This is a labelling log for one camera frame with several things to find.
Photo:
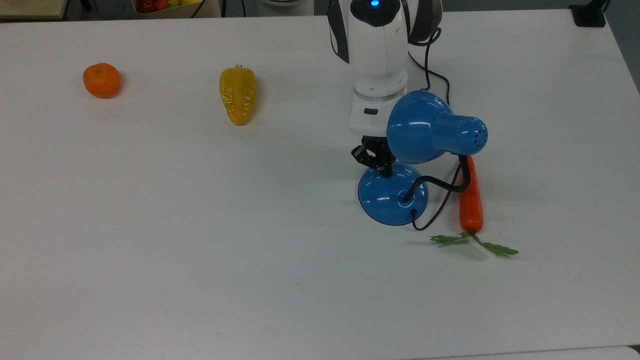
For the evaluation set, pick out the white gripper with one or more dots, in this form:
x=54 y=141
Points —
x=365 y=122

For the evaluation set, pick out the blue desk lamp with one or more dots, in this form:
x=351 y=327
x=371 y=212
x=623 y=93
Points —
x=392 y=197

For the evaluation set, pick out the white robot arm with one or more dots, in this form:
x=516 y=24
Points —
x=377 y=45

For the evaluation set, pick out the orange toy carrot with leaves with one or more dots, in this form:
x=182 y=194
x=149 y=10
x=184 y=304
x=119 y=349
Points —
x=471 y=200

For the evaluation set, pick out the yellow toy starfruit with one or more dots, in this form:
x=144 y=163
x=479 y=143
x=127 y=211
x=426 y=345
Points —
x=238 y=95

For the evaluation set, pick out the bowl of toy fruit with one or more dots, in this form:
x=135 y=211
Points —
x=170 y=7

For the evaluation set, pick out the black corner clamp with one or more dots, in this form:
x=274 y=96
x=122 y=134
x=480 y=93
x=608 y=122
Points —
x=590 y=15

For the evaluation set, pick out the orange toy tangerine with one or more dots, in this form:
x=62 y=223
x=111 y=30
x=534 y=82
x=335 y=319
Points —
x=102 y=80

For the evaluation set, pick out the wooden board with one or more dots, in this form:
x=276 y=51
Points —
x=30 y=7

